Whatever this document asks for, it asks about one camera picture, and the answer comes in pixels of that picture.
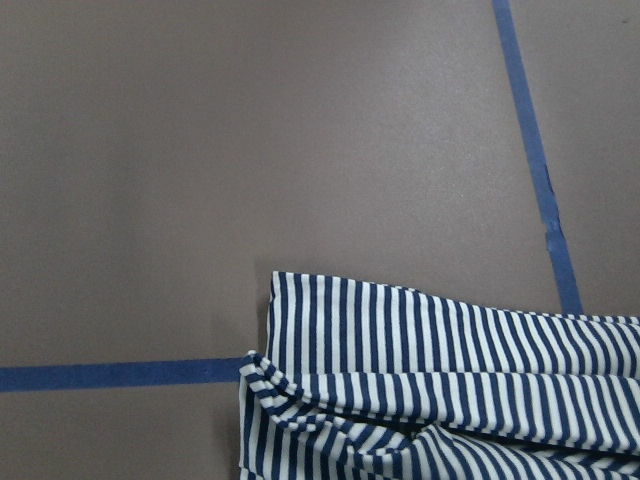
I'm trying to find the navy white striped polo shirt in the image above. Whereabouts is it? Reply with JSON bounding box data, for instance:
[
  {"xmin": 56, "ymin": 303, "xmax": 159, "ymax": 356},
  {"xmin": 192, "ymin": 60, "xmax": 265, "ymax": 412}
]
[{"xmin": 239, "ymin": 272, "xmax": 639, "ymax": 479}]

